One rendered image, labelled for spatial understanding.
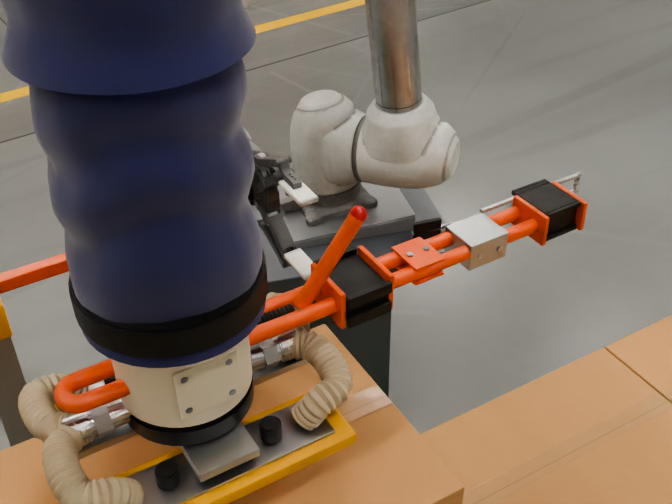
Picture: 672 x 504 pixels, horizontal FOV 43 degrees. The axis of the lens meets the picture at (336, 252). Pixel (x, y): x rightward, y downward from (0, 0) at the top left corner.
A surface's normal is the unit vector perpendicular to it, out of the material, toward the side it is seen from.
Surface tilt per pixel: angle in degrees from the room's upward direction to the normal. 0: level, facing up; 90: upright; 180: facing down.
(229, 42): 69
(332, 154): 84
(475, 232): 0
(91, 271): 76
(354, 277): 0
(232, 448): 0
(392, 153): 92
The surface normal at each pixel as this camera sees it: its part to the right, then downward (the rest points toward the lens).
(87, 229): -0.29, 0.80
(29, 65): -0.60, 0.17
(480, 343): -0.01, -0.80
